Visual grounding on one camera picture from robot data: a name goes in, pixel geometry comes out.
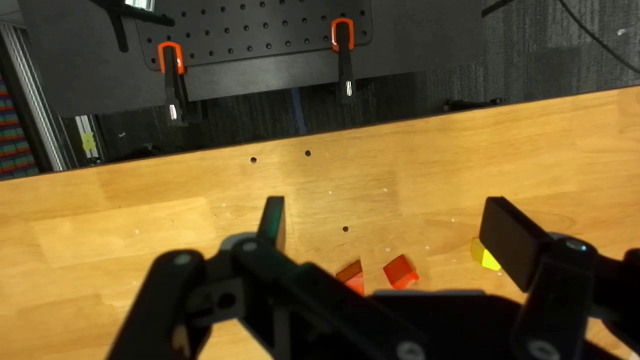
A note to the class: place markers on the black bar clamp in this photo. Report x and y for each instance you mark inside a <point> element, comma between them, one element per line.
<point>122,22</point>

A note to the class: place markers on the yellow block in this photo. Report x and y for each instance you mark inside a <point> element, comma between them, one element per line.
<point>482,256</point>

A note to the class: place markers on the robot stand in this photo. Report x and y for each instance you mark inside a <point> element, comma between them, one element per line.
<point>280,65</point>

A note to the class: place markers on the orange and black clamp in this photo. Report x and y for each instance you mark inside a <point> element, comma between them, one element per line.
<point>172,75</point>
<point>344,50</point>

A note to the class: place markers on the aluminium frame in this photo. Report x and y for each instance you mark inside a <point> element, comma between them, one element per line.
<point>45,105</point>

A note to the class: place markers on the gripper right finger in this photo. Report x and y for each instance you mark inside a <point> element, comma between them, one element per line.
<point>515,240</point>

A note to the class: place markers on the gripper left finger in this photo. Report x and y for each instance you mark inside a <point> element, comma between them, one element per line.
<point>260,280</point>

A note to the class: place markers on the red block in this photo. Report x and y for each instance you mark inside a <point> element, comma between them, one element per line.
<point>351,276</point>
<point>398,270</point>

